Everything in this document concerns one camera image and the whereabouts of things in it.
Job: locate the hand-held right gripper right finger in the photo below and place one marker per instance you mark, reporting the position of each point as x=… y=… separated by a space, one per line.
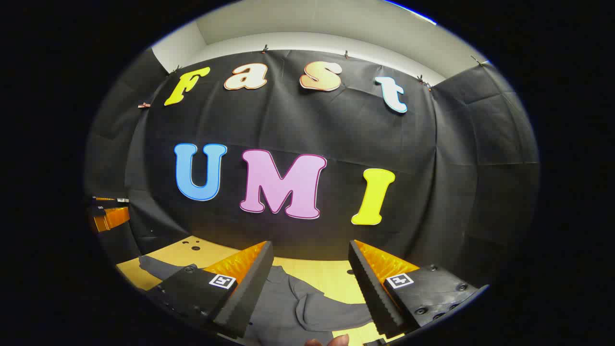
x=372 y=293

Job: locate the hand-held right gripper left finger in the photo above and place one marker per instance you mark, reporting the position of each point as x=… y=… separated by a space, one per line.
x=250 y=293

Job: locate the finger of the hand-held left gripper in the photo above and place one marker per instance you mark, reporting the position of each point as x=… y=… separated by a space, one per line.
x=108 y=199
x=113 y=218

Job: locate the grey polo shirt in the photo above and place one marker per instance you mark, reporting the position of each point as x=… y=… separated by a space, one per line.
x=288 y=307

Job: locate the black backdrop cloth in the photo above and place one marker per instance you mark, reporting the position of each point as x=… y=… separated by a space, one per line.
x=288 y=120

